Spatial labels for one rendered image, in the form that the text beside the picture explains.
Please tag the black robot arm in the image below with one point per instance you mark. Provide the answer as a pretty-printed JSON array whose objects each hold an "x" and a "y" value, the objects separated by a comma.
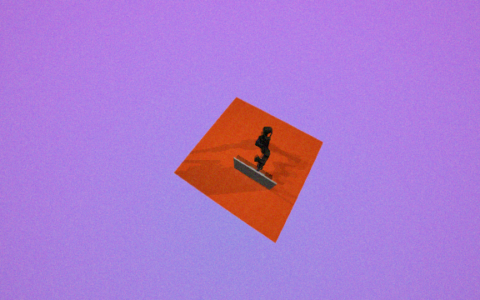
[{"x": 265, "y": 140}]

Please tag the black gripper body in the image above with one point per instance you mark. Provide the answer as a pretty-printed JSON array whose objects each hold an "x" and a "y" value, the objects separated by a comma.
[{"x": 263, "y": 161}]

